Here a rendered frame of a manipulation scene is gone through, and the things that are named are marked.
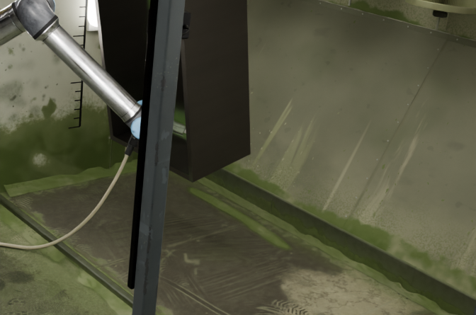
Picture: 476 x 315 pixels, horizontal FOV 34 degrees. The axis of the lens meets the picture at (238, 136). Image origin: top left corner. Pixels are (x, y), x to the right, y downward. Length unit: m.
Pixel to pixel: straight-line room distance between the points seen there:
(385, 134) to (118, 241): 1.39
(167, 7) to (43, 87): 2.24
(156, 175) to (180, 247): 1.68
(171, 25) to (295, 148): 2.28
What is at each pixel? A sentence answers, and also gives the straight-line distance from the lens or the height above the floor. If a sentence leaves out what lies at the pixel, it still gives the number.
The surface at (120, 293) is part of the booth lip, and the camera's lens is 3.32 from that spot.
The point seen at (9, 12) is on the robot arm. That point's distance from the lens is 2.99.
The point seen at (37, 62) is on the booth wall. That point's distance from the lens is 4.04.
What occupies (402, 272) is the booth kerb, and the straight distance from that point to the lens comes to 3.64.
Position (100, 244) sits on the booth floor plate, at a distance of 3.68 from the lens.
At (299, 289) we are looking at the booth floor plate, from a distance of 3.49.
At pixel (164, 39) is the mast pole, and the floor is 1.33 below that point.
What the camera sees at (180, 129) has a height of 0.65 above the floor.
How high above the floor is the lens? 1.74
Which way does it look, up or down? 19 degrees down
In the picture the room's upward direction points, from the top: 7 degrees clockwise
